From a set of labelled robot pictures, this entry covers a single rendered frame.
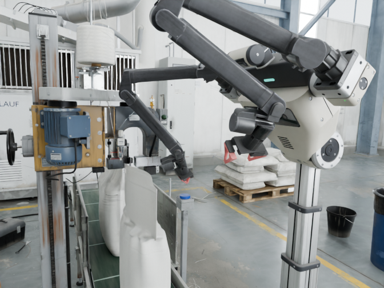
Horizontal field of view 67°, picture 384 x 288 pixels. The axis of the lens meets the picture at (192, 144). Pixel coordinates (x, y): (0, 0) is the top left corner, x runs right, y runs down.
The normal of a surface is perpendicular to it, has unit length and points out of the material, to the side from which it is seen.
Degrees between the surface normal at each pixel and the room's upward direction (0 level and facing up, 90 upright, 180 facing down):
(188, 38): 114
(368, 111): 90
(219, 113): 90
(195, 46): 110
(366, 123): 90
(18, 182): 90
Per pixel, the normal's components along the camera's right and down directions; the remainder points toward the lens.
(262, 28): 0.22, 0.39
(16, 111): 0.42, 0.14
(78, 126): 0.77, 0.11
